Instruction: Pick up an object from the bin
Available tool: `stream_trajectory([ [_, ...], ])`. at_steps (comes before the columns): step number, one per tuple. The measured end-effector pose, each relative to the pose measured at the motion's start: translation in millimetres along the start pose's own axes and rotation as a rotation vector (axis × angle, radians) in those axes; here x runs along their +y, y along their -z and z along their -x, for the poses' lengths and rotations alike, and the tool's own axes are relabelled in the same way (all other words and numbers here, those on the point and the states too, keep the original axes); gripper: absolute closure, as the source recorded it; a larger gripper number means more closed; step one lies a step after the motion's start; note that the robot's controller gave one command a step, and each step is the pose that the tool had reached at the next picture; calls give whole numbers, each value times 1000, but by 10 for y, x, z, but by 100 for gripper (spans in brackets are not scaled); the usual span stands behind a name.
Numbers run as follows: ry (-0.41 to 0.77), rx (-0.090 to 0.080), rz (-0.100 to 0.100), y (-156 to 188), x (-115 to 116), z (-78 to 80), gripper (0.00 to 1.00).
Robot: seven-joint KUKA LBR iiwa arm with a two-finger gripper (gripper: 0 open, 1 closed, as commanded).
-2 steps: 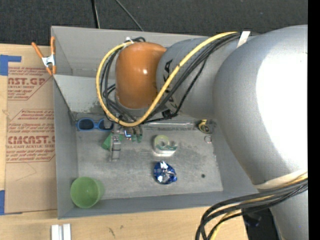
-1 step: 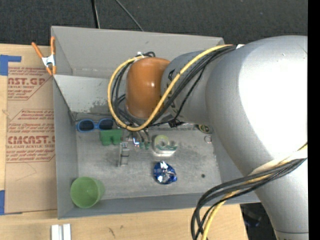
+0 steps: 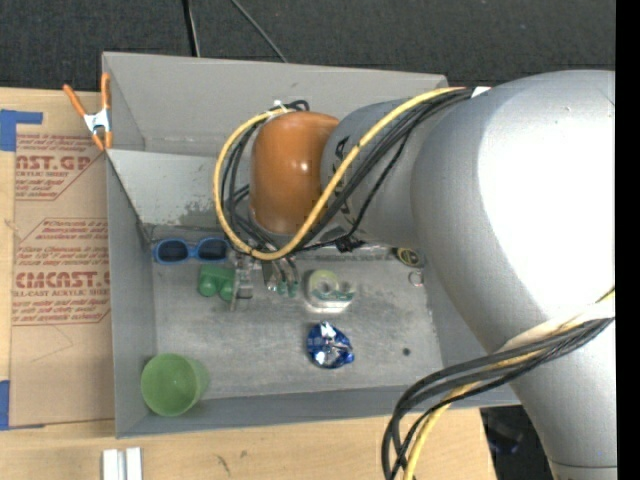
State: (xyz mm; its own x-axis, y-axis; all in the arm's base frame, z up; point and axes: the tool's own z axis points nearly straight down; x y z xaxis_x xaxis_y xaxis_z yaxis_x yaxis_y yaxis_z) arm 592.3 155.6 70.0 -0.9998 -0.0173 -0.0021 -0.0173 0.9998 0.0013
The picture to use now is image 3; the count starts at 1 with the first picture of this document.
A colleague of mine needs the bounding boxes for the grey metal bin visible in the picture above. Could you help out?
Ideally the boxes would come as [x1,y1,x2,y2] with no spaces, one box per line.
[101,51,522,440]

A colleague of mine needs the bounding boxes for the green toy block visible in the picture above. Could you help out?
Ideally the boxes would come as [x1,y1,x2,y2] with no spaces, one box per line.
[196,263,237,301]

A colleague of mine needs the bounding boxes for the blue sunglasses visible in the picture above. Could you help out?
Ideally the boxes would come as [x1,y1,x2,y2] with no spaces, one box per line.
[151,236,232,266]

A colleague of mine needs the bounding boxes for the clear tape dispenser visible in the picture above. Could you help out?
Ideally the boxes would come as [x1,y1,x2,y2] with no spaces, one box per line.
[304,268,358,315]

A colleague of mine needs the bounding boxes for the blue foil packet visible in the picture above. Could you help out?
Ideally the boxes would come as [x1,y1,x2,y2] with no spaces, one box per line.
[305,320,356,370]

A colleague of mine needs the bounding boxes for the green plastic cup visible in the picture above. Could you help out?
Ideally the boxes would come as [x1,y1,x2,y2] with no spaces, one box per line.
[139,352,212,418]

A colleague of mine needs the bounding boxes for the black and yellow round tape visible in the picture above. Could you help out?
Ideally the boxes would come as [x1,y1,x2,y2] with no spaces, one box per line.
[396,246,426,269]

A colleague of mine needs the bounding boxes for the brown cardboard board red print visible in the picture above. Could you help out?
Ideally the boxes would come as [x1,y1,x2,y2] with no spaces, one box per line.
[0,86,117,430]

